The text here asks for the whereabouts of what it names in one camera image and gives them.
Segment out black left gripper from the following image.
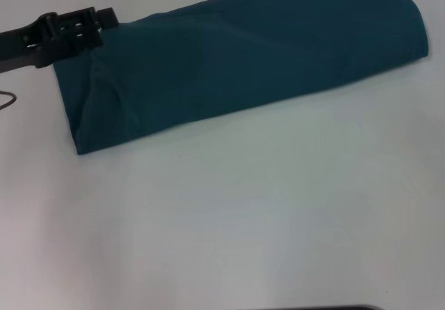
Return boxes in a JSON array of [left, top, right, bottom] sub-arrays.
[[0, 6, 120, 74]]

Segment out teal FREE! print t-shirt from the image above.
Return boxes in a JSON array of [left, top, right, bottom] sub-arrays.
[[51, 0, 431, 156]]

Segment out black left camera cable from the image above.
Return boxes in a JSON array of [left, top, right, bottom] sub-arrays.
[[0, 90, 18, 111]]

